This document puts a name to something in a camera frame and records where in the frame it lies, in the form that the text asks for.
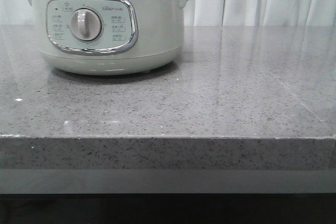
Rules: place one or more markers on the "pale green electric cooking pot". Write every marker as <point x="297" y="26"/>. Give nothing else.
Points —
<point x="109" y="37"/>

